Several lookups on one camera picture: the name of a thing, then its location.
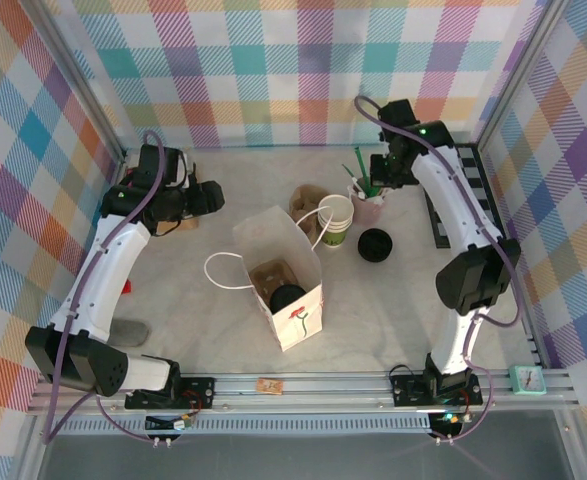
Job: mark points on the white flower paper bag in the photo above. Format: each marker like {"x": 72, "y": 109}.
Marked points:
{"x": 268, "y": 235}

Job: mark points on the black plastic cup lid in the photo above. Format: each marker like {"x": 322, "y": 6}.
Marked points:
{"x": 288, "y": 297}

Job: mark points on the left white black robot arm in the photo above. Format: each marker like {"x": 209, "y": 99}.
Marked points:
{"x": 108, "y": 280}

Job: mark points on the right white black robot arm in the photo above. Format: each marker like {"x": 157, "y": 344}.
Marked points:
{"x": 448, "y": 210}

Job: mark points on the dark green drinking straw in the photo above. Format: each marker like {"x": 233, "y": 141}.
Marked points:
{"x": 362, "y": 167}

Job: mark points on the white wrapped straw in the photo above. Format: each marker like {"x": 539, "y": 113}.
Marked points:
{"x": 379, "y": 199}
{"x": 355, "y": 190}

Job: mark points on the thin green drinking straw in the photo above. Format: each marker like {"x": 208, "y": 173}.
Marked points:
{"x": 354, "y": 179}

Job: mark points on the pink straw holder cup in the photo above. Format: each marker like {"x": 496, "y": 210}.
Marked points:
{"x": 368, "y": 212}

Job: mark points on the green white paper cup stack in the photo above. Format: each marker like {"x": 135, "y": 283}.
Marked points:
{"x": 337, "y": 207}

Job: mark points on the black grey chessboard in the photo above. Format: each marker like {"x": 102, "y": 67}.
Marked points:
{"x": 474, "y": 172}

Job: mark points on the black cup lid stack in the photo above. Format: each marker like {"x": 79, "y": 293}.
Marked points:
{"x": 374, "y": 246}

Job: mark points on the small red block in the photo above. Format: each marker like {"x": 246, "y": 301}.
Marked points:
{"x": 128, "y": 287}

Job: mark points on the brown pulp cup carrier stack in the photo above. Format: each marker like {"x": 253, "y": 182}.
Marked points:
{"x": 305, "y": 197}

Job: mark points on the flat grey oval object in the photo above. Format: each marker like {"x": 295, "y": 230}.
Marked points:
{"x": 133, "y": 333}

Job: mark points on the small brown paper tag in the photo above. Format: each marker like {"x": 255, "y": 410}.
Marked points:
{"x": 269, "y": 386}

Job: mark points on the mint green small clock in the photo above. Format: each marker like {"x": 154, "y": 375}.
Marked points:
{"x": 527, "y": 380}

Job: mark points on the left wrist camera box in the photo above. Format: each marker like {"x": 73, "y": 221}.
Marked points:
{"x": 189, "y": 170}

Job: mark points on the aluminium frame post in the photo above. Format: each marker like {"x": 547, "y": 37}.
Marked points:
{"x": 84, "y": 85}
{"x": 518, "y": 75}

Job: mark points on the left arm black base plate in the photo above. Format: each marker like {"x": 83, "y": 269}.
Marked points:
{"x": 198, "y": 395}

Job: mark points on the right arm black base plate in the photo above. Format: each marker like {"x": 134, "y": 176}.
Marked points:
{"x": 405, "y": 392}

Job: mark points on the aluminium mounting rail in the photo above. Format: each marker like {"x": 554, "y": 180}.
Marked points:
{"x": 323, "y": 395}

